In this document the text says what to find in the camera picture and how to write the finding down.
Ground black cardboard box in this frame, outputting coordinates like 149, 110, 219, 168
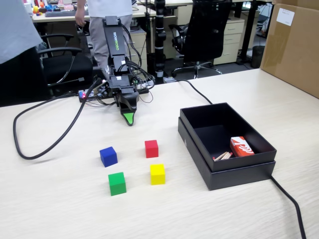
179, 102, 278, 173

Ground green wooden cube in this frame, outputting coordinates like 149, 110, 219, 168
108, 172, 127, 197

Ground thick black looped cable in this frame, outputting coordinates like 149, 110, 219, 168
12, 80, 101, 160

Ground yellow wooden cube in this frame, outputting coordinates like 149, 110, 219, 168
150, 163, 166, 186

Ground light wooden office desk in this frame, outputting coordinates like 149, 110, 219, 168
31, 3, 157, 23

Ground person in grey-blue shirt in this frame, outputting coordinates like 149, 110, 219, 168
0, 0, 50, 107

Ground black padded office chair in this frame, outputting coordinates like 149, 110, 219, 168
37, 33, 95, 98

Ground large brown cardboard box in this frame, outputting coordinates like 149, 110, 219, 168
259, 0, 319, 99

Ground red wooden cube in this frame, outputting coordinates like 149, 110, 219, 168
144, 139, 160, 159

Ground black pole with white rings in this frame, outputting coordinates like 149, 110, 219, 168
153, 0, 167, 85

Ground standing person grey trousers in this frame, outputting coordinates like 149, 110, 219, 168
86, 0, 134, 75

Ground black waste bin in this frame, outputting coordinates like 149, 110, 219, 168
251, 45, 266, 69

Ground desk with black legs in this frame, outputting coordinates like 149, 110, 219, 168
137, 0, 274, 66

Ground dark computer keyboard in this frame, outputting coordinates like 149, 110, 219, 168
44, 9, 90, 18

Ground black cable with plug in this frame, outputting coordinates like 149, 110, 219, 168
48, 55, 85, 87

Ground long black power cable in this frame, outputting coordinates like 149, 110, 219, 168
171, 79, 308, 239

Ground blue wooden cube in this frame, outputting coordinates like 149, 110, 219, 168
99, 146, 118, 168

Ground white shipping label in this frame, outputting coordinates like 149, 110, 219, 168
276, 7, 296, 26

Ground black mesh office chair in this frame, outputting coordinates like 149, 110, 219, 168
168, 0, 234, 79

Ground bare hand of standing person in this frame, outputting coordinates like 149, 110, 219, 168
75, 9, 87, 27

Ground orange white matchbox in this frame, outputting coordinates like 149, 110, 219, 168
229, 136, 256, 158

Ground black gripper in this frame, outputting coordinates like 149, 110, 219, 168
107, 74, 140, 126

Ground beige drawer cabinet tall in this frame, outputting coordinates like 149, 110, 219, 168
213, 18, 246, 66

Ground wooden match red tip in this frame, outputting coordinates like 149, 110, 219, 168
213, 151, 230, 160
215, 153, 234, 162
214, 152, 233, 161

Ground beige drawer cabinet small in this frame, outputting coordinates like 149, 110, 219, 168
128, 30, 149, 73

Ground thin black wire bundle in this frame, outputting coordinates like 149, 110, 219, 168
119, 22, 157, 104

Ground controller circuit board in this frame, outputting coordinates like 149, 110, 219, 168
78, 83, 111, 104

